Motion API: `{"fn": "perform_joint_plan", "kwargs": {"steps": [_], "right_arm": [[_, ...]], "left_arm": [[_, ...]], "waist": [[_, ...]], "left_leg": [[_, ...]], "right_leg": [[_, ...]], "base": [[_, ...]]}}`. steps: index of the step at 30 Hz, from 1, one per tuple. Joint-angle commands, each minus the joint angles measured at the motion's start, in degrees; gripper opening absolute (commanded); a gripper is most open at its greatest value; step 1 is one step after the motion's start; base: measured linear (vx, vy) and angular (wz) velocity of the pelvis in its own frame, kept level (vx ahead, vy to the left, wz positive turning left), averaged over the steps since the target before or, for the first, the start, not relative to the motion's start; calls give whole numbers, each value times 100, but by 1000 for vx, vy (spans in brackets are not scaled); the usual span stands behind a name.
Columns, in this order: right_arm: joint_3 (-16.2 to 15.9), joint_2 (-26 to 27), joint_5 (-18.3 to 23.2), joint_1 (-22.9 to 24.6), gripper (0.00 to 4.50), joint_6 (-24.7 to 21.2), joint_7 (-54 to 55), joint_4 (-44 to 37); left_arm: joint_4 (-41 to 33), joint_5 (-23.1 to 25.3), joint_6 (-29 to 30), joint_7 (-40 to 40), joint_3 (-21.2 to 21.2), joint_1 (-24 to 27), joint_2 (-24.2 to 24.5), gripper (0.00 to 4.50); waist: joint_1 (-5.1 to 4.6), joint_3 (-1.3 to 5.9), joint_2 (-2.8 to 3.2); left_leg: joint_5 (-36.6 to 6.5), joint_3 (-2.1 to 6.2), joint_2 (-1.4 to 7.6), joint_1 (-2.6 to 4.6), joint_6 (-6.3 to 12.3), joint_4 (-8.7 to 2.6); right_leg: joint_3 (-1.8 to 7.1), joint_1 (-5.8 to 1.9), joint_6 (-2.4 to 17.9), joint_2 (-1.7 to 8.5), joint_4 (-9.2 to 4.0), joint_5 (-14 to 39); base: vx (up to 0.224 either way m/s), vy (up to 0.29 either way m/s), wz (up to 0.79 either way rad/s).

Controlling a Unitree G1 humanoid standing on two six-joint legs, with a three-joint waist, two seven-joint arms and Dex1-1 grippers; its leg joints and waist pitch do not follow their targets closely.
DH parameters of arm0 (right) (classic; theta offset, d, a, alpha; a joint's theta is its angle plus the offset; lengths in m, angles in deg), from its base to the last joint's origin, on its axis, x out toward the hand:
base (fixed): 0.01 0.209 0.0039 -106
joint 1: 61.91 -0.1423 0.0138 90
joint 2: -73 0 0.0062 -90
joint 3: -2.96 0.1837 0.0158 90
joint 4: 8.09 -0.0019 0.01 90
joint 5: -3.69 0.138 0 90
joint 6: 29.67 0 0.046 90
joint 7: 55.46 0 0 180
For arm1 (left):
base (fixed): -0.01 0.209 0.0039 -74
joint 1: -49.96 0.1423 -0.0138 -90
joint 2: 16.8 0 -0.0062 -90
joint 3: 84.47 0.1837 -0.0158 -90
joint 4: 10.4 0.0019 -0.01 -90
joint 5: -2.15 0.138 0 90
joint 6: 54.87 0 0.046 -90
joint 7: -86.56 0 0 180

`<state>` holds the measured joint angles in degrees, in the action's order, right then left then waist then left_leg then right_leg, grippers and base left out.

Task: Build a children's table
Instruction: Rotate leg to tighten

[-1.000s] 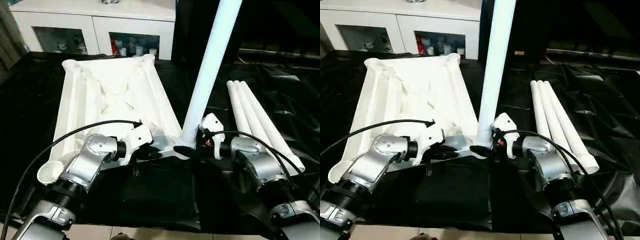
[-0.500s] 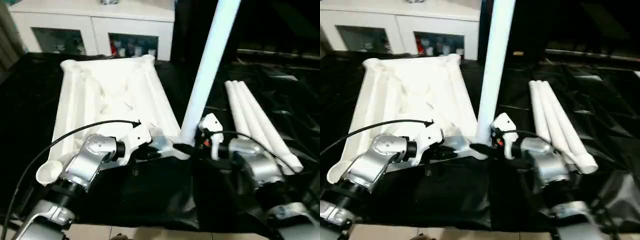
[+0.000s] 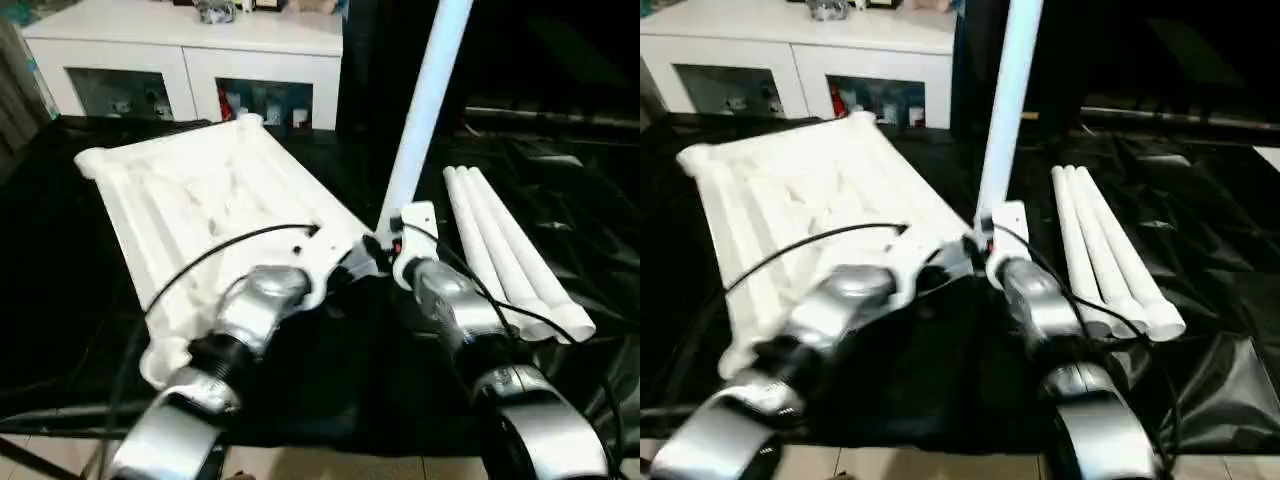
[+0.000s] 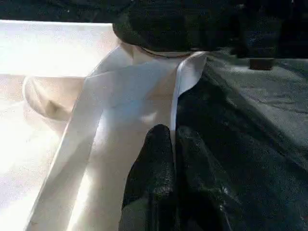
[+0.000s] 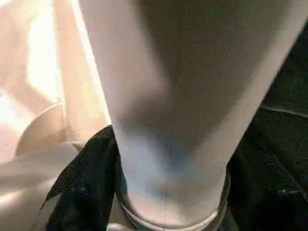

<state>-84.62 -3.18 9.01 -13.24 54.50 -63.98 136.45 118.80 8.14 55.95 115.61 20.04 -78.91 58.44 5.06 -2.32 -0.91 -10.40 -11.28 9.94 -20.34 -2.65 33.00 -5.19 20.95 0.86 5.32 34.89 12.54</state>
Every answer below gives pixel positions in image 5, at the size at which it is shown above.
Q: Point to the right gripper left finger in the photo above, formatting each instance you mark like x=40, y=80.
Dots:
x=84, y=183

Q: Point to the white plastic table leg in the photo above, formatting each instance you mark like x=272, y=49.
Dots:
x=192, y=84

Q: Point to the white plastic table top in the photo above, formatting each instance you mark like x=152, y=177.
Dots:
x=36, y=72

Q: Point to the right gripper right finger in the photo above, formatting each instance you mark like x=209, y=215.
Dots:
x=264, y=197

